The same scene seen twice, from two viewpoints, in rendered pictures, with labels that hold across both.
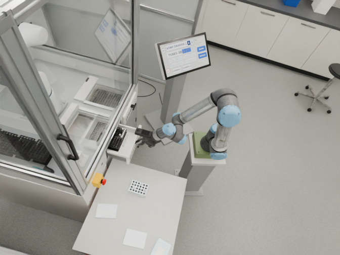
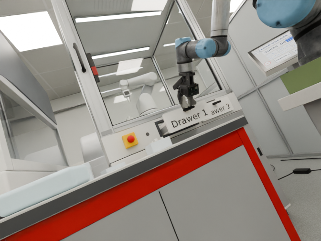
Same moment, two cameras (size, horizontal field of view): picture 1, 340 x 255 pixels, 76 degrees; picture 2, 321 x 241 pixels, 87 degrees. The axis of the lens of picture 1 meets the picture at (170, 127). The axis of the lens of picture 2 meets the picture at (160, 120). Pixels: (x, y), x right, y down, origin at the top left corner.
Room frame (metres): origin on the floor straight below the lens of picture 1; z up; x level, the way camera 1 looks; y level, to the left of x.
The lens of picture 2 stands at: (0.27, -0.57, 0.76)
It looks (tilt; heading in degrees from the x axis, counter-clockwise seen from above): 9 degrees up; 66
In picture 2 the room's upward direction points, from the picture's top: 23 degrees counter-clockwise
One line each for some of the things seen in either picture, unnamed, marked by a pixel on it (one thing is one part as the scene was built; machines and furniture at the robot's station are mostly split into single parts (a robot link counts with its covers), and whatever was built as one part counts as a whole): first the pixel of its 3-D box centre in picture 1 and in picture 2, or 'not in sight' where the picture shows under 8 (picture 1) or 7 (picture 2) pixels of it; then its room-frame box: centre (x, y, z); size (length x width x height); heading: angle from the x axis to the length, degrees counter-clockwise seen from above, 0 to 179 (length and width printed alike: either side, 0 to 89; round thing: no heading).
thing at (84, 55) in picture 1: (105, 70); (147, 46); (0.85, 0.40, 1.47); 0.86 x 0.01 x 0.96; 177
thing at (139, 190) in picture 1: (138, 188); (157, 146); (0.52, 0.11, 0.78); 0.12 x 0.08 x 0.04; 86
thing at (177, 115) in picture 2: (134, 143); (188, 115); (0.80, 0.23, 0.87); 0.29 x 0.02 x 0.11; 177
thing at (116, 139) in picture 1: (108, 137); not in sight; (0.81, 0.43, 0.87); 0.22 x 0.18 x 0.06; 87
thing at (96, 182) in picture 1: (98, 180); (130, 140); (0.48, 0.37, 0.88); 0.07 x 0.05 x 0.07; 177
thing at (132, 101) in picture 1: (129, 108); (215, 108); (1.12, 0.36, 0.87); 0.29 x 0.02 x 0.11; 177
